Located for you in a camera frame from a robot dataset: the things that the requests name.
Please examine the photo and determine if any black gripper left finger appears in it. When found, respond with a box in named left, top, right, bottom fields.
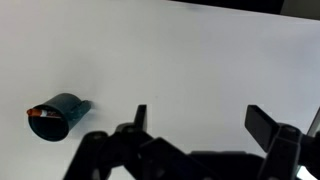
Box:
left=63, top=104, right=214, bottom=180

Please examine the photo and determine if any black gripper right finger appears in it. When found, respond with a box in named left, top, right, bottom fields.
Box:
left=244, top=104, right=320, bottom=180

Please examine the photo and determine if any dark blue mug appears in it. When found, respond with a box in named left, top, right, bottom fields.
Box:
left=27, top=92, right=93, bottom=143

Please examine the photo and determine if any orange capped marker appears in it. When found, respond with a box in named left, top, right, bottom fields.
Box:
left=26, top=108, right=63, bottom=120

